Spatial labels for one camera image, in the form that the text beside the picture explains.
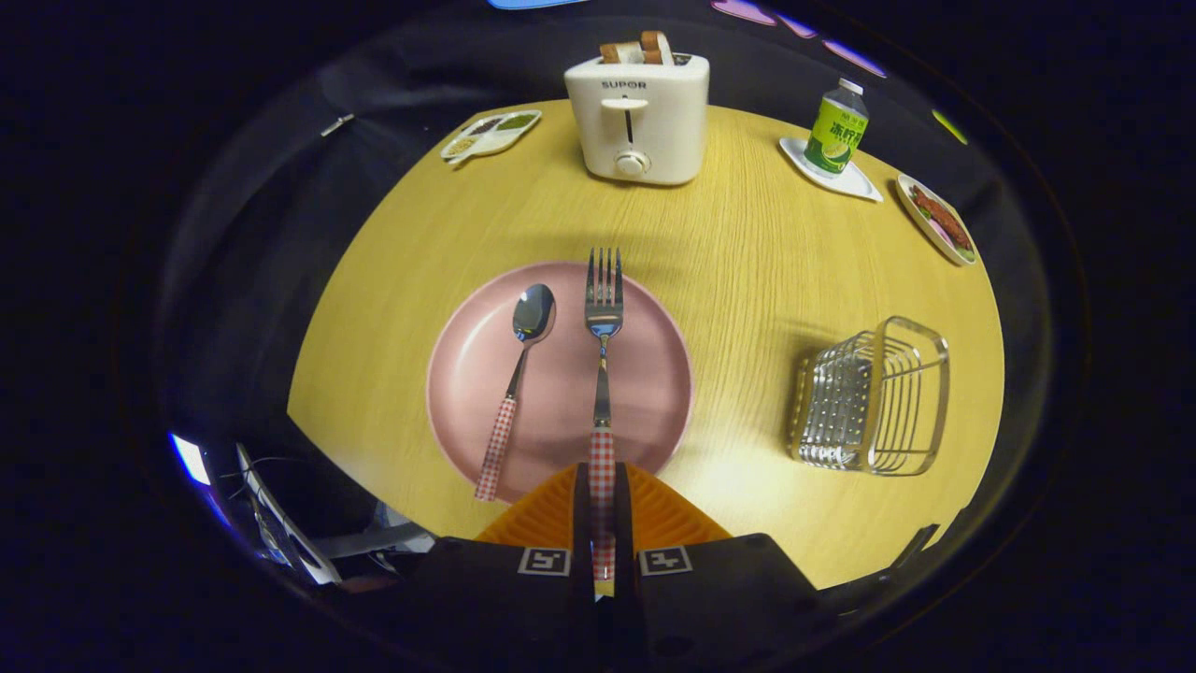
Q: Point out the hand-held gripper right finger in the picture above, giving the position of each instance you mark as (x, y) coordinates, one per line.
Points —
(623, 523)

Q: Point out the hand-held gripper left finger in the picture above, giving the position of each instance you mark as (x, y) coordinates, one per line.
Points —
(581, 523)

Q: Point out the pink round plate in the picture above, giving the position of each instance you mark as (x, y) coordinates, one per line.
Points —
(561, 374)

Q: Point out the glowing blue screen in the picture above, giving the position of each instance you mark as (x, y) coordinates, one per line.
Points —
(191, 458)

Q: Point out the white divided condiment dish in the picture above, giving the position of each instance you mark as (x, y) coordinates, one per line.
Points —
(491, 136)

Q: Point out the white toaster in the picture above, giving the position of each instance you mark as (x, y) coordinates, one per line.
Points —
(645, 121)

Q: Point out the white square coaster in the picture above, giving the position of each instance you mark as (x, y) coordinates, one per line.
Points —
(857, 184)

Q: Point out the white plate with food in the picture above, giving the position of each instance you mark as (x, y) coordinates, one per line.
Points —
(939, 221)

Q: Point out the green label drink bottle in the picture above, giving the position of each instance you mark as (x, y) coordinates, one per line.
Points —
(836, 131)

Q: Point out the small silver clip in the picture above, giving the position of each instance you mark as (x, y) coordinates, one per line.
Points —
(337, 124)

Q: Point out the grey metal frame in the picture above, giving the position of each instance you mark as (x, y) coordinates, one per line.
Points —
(290, 533)

